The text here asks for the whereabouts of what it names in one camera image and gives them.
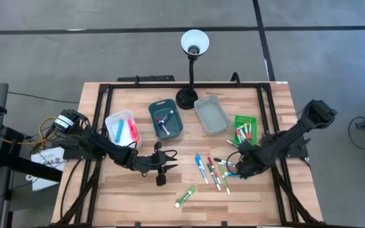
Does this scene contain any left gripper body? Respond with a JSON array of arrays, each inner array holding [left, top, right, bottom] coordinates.
[[139, 141, 168, 187]]

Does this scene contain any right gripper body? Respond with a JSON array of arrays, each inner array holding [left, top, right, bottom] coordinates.
[[236, 139, 267, 180]]

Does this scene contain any black thin marker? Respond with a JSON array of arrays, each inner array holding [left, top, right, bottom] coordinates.
[[213, 157, 236, 168]]

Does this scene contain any light green thin marker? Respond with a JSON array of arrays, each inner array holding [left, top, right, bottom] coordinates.
[[218, 165, 231, 195]]

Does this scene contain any red Expo marker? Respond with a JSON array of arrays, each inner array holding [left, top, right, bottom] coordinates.
[[156, 117, 171, 136]]

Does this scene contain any red thin marker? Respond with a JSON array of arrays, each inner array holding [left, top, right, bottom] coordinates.
[[207, 156, 222, 185]]

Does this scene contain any dark green thin marker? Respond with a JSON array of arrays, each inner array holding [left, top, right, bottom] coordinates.
[[206, 163, 222, 192]]

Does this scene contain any short blue marker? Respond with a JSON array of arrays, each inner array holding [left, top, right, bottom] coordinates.
[[195, 153, 206, 172]]

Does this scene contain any orange highlighter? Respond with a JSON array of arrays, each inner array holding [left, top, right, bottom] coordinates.
[[132, 123, 141, 144]]

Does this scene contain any green Expo marker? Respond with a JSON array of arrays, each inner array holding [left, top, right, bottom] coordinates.
[[174, 186, 197, 209]]

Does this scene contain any blue thin marker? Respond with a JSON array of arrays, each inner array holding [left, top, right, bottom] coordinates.
[[195, 157, 209, 185]]

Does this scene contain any blue Expo marker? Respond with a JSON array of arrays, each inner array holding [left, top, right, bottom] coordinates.
[[160, 110, 175, 126]]

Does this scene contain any pink highlighter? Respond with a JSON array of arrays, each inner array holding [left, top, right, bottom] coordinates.
[[127, 118, 138, 143]]

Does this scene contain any blue highlighter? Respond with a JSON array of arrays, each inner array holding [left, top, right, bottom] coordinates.
[[115, 118, 124, 144]]

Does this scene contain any teal plastic bin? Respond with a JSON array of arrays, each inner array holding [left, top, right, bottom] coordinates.
[[147, 98, 184, 141]]

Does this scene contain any green mesh basket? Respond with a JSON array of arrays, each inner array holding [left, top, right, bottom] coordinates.
[[233, 115, 259, 147]]

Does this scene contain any grey plastic bin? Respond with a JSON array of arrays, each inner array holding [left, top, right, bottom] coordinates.
[[193, 94, 233, 136]]

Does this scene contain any white plastic bin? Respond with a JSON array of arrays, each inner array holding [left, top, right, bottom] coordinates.
[[105, 109, 143, 149]]

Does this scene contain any black desk lamp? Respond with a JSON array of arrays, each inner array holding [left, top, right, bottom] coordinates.
[[175, 28, 210, 111]]

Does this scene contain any black power strip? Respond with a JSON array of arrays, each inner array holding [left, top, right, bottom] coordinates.
[[117, 75, 176, 82]]

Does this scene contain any white cardboard box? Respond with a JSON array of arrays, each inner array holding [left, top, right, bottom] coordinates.
[[25, 146, 67, 193]]

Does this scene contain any black metal stand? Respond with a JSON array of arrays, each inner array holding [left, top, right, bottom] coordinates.
[[0, 126, 63, 184]]

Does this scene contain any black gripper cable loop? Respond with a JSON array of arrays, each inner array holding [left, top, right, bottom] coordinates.
[[226, 151, 243, 169]]

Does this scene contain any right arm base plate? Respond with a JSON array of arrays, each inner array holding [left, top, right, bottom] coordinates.
[[264, 132, 311, 160]]

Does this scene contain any black aluminium table frame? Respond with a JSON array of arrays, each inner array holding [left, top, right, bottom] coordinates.
[[55, 82, 324, 228]]

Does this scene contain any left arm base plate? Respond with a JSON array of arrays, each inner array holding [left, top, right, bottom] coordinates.
[[58, 139, 107, 161]]

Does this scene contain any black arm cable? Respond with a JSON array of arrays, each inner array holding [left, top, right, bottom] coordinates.
[[60, 158, 84, 219]]

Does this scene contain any yellow cable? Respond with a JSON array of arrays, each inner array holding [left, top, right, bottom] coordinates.
[[1, 116, 58, 149]]

